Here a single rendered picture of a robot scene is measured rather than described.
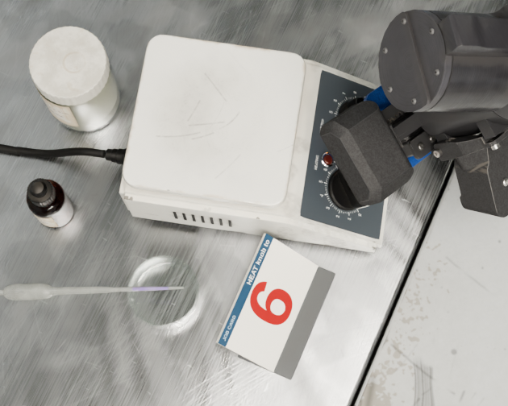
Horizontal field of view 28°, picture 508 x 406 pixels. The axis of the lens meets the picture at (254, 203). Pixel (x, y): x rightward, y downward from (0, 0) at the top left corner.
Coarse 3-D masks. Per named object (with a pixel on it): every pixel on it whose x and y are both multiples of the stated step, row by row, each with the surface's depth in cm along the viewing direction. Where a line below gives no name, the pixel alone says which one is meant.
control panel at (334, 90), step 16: (320, 80) 77; (336, 80) 77; (320, 96) 76; (336, 96) 77; (352, 96) 78; (320, 112) 76; (336, 112) 77; (320, 128) 76; (320, 144) 76; (320, 160) 76; (320, 176) 75; (304, 192) 74; (320, 192) 75; (304, 208) 74; (320, 208) 75; (336, 208) 76; (368, 208) 77; (336, 224) 75; (352, 224) 76; (368, 224) 77
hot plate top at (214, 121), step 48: (192, 48) 75; (240, 48) 75; (144, 96) 74; (192, 96) 74; (240, 96) 74; (288, 96) 74; (144, 144) 73; (192, 144) 73; (240, 144) 73; (288, 144) 73; (192, 192) 72; (240, 192) 72
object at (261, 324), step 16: (272, 256) 77; (288, 256) 77; (272, 272) 77; (288, 272) 78; (304, 272) 78; (256, 288) 76; (272, 288) 77; (288, 288) 78; (256, 304) 76; (272, 304) 77; (288, 304) 78; (240, 320) 75; (256, 320) 76; (272, 320) 77; (288, 320) 78; (240, 336) 75; (256, 336) 76; (272, 336) 77; (256, 352) 76; (272, 352) 77
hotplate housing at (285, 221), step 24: (312, 72) 77; (336, 72) 78; (312, 96) 76; (312, 120) 76; (120, 192) 75; (144, 192) 74; (288, 192) 74; (144, 216) 79; (168, 216) 78; (192, 216) 76; (216, 216) 75; (240, 216) 74; (264, 216) 74; (288, 216) 74; (384, 216) 78; (312, 240) 78; (336, 240) 77; (360, 240) 77
